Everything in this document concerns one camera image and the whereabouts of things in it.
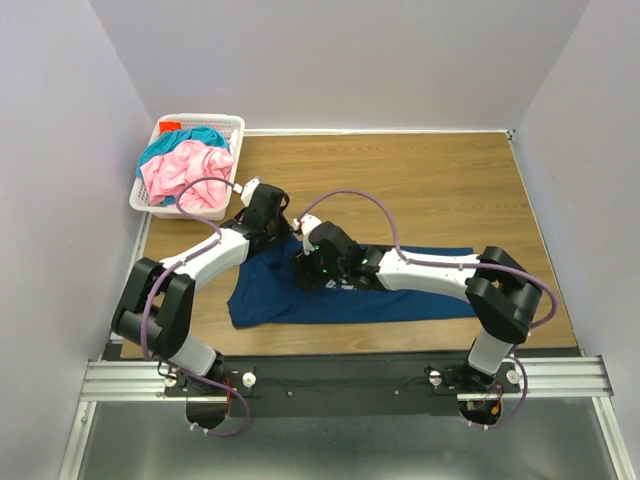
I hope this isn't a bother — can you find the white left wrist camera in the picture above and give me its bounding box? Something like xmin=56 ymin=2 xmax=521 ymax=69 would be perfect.
xmin=232 ymin=177 xmax=262 ymax=207

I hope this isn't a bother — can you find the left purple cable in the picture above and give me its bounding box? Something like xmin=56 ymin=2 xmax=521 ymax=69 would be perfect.
xmin=139 ymin=176 xmax=251 ymax=437

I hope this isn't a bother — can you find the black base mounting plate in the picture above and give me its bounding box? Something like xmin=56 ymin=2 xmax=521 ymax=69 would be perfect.
xmin=164 ymin=352 xmax=521 ymax=427

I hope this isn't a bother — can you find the teal t shirt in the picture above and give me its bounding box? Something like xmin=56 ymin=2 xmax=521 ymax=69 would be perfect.
xmin=136 ymin=126 xmax=230 ymax=204

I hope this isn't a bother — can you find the aluminium frame rail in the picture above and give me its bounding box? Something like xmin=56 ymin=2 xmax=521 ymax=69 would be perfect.
xmin=59 ymin=351 xmax=635 ymax=479

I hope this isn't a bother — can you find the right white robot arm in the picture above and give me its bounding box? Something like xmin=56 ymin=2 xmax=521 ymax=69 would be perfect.
xmin=292 ymin=215 xmax=542 ymax=392

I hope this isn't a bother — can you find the purple cable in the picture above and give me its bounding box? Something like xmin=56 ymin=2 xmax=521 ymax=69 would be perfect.
xmin=139 ymin=176 xmax=251 ymax=437
xmin=294 ymin=188 xmax=559 ymax=432

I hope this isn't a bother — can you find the pink t shirt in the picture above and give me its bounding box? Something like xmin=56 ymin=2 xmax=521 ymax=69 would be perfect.
xmin=141 ymin=140 xmax=235 ymax=210

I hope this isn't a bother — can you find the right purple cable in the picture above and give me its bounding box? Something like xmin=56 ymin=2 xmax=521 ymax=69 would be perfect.
xmin=294 ymin=188 xmax=559 ymax=432

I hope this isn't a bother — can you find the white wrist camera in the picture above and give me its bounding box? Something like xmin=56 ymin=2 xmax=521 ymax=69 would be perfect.
xmin=232 ymin=177 xmax=262 ymax=207
xmin=292 ymin=214 xmax=322 ymax=254

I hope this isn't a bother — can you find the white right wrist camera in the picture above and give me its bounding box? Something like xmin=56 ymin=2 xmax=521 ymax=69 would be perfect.
xmin=292 ymin=214 xmax=322 ymax=254

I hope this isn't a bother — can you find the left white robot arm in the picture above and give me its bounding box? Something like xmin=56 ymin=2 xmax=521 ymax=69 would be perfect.
xmin=111 ymin=180 xmax=291 ymax=395

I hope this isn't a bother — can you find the dark blue t shirt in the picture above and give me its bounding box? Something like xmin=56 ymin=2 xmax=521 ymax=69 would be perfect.
xmin=227 ymin=235 xmax=475 ymax=328

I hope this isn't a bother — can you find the orange cloth in basket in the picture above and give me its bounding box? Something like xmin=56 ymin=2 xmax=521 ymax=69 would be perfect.
xmin=158 ymin=120 xmax=182 ymax=135

